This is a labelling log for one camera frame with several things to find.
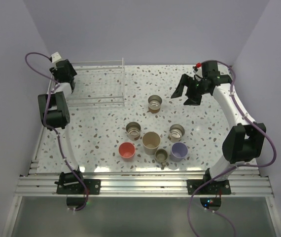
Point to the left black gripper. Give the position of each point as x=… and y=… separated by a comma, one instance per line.
x=55, y=73

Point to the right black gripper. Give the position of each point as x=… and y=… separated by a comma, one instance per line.
x=187, y=80

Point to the steel cup with brown sleeve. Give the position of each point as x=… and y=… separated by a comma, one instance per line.
x=154, y=103

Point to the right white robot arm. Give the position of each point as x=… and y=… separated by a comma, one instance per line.
x=245, y=139

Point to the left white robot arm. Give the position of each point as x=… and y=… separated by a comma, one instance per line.
x=55, y=116

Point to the steel cup right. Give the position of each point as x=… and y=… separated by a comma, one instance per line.
x=176, y=133

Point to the purple cup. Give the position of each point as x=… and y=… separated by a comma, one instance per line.
x=178, y=152

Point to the beige tall cup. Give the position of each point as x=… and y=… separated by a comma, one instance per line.
x=151, y=142

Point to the small olive mug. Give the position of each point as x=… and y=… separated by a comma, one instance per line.
x=161, y=157

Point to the red cup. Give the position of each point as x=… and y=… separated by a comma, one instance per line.
x=127, y=150

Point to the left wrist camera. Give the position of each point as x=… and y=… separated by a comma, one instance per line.
x=55, y=57

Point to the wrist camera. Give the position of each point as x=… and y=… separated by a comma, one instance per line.
x=55, y=57
x=197, y=69

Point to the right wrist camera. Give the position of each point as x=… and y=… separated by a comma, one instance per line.
x=197, y=69

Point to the white wire dish rack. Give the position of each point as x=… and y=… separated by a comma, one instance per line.
x=98, y=84

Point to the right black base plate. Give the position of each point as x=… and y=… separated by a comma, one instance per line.
x=196, y=186

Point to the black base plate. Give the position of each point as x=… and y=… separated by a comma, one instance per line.
x=196, y=186
x=79, y=187

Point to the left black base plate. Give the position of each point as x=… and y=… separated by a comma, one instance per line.
x=79, y=187

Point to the aluminium rail frame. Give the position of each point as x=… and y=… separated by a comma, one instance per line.
x=147, y=182

